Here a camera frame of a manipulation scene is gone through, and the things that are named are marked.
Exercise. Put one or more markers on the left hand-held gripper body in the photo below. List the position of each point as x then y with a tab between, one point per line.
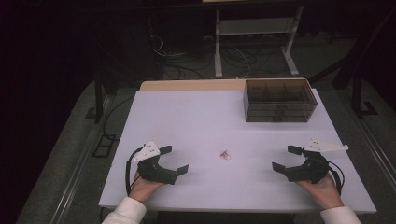
154	171

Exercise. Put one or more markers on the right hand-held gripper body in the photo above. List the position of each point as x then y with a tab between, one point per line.
313	169

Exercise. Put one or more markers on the small red and clear trinket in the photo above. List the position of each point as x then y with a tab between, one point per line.
225	155

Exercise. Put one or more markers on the smoked clear drawer box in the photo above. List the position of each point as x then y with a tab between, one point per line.
280	105

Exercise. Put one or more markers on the person's left hand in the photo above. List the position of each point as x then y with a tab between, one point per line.
143	188

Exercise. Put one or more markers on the person's right hand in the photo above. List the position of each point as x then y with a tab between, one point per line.
325	193

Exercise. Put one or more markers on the black metal stand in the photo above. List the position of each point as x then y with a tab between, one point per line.
358	93
99	96

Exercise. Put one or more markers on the black floor bracket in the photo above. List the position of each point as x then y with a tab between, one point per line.
104	146

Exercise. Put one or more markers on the white metal desk frame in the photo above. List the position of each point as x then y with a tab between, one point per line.
255	26

